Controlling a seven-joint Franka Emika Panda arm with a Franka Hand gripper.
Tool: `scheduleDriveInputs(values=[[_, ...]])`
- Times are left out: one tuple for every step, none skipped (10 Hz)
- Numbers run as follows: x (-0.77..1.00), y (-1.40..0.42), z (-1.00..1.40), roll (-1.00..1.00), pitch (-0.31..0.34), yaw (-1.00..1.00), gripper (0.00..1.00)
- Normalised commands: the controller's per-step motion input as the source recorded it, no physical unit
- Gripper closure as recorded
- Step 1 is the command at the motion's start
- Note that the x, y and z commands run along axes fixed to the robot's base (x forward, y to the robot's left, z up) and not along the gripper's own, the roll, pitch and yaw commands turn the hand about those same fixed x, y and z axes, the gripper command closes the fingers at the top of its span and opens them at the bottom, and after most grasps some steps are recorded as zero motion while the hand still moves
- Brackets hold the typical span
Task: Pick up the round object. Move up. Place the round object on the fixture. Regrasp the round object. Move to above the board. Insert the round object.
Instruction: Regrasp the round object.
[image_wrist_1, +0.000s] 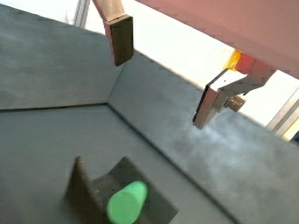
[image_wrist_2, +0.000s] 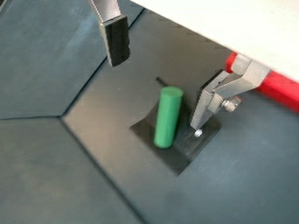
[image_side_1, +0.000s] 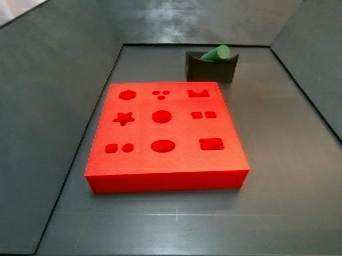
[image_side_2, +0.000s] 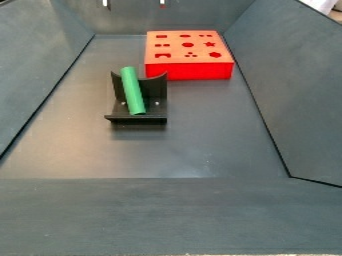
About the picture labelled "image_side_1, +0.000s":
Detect green cylinder peg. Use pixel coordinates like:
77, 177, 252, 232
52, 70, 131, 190
200, 45, 230, 61

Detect red foam shape board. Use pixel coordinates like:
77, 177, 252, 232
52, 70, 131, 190
84, 82, 250, 193

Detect black regrasp holder fixture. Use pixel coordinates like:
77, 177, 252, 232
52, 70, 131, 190
185, 51, 239, 83

